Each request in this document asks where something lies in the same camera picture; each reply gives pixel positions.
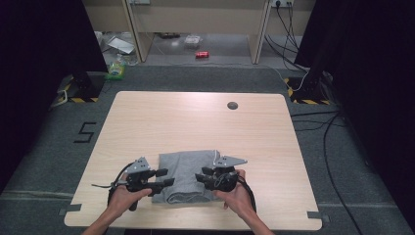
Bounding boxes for white looped cable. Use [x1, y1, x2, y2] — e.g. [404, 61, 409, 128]
[49, 89, 69, 110]

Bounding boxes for grey garment with white piping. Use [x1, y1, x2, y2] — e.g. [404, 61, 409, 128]
[152, 149, 226, 205]

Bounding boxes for black floor cables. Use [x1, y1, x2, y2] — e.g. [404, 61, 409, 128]
[290, 110, 365, 235]

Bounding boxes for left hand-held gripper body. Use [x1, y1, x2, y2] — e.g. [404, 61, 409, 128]
[124, 157, 159, 212]

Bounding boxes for white flat sheet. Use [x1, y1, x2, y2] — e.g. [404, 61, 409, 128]
[107, 35, 136, 56]

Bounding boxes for person's right hand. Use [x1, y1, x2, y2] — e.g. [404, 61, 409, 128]
[211, 168, 253, 219]

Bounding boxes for black stand base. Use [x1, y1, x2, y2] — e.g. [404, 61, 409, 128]
[283, 72, 332, 106]
[58, 71, 106, 104]

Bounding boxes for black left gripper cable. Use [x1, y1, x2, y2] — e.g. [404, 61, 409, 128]
[91, 162, 135, 207]

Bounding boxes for green plastic packet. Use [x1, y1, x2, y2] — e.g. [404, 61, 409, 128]
[104, 61, 127, 81]

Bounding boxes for black curtain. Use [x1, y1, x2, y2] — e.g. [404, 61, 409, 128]
[294, 0, 415, 226]
[0, 0, 110, 194]

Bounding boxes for white wall power outlet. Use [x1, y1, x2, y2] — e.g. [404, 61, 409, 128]
[270, 0, 296, 8]

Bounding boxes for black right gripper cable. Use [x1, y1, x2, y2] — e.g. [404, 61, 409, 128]
[236, 174, 257, 213]

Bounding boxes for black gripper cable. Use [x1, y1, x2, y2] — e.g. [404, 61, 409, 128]
[91, 162, 135, 207]
[236, 174, 257, 213]

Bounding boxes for person's left hand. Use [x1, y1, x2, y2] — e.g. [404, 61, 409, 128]
[107, 172, 153, 217]

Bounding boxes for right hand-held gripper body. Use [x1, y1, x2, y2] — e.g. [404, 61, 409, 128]
[208, 155, 249, 193]

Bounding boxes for white desk frame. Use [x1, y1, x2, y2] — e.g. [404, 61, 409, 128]
[81, 0, 317, 66]

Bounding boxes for clear plastic container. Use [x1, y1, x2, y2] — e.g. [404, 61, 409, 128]
[183, 34, 204, 50]

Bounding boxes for black cables from outlet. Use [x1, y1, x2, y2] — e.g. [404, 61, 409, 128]
[263, 3, 309, 72]

